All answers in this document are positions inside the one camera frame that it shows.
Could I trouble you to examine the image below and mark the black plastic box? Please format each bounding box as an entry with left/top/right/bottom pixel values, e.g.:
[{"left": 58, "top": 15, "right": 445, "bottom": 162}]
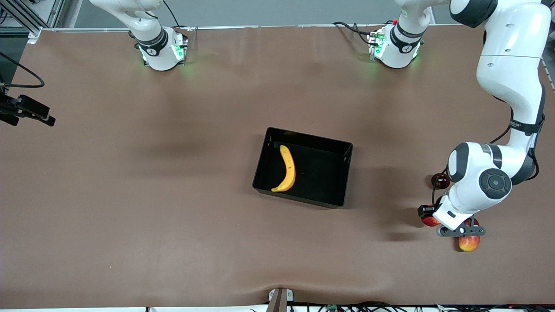
[{"left": 252, "top": 127, "right": 354, "bottom": 209}]

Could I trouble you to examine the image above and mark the yellow banana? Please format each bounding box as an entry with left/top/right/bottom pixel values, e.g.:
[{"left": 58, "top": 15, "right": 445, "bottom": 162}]
[{"left": 271, "top": 145, "right": 297, "bottom": 193}]

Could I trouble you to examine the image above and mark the red yellow mango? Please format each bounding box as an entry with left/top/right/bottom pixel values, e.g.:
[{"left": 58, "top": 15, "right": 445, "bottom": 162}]
[{"left": 459, "top": 218, "right": 481, "bottom": 252}]

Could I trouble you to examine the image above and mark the large table cover mat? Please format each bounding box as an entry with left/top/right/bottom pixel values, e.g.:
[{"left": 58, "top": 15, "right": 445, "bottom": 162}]
[{"left": 0, "top": 24, "right": 555, "bottom": 309}]

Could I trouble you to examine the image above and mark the aluminium extrusion frame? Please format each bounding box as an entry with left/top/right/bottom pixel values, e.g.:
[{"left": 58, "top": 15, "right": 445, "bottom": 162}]
[{"left": 0, "top": 0, "right": 65, "bottom": 44}]

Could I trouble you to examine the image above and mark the black right base cable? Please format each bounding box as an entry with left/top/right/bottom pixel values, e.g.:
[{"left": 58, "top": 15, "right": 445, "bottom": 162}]
[{"left": 163, "top": 0, "right": 182, "bottom": 29}]

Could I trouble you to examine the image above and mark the black base cable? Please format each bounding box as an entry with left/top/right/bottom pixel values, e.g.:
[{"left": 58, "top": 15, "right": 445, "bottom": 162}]
[
  {"left": 163, "top": 0, "right": 182, "bottom": 29},
  {"left": 333, "top": 21, "right": 393, "bottom": 46}
]

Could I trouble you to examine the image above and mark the front camera mount post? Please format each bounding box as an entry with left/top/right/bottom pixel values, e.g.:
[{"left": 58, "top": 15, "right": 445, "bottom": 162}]
[{"left": 267, "top": 287, "right": 294, "bottom": 312}]

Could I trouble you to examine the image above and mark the black left base cable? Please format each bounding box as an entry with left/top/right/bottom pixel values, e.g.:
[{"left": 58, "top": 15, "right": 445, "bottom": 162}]
[{"left": 333, "top": 21, "right": 393, "bottom": 46}]

